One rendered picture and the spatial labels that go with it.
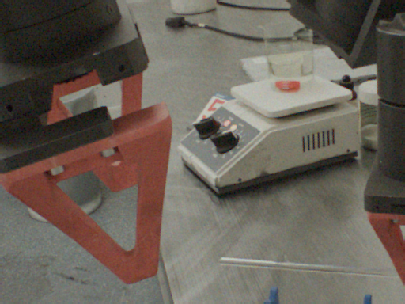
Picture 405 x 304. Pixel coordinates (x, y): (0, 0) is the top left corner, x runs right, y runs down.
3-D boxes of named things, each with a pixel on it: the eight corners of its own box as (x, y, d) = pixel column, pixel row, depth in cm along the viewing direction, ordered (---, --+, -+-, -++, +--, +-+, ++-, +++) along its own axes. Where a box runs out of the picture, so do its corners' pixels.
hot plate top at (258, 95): (270, 119, 90) (269, 112, 89) (228, 93, 100) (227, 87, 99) (356, 99, 94) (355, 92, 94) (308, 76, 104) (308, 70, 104)
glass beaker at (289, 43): (316, 80, 101) (312, 17, 98) (318, 95, 95) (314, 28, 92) (263, 83, 101) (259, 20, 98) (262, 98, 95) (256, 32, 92)
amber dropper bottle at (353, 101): (334, 118, 111) (333, 72, 108) (354, 115, 111) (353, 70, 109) (340, 125, 108) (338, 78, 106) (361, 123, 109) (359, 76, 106)
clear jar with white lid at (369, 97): (413, 140, 101) (413, 83, 98) (390, 155, 97) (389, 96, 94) (375, 132, 105) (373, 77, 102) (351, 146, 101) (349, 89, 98)
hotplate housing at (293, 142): (217, 199, 89) (211, 134, 86) (178, 161, 100) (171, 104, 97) (376, 154, 98) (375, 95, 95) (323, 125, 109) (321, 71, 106)
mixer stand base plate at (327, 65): (263, 95, 123) (263, 89, 123) (238, 64, 141) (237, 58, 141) (432, 71, 129) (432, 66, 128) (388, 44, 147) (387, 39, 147)
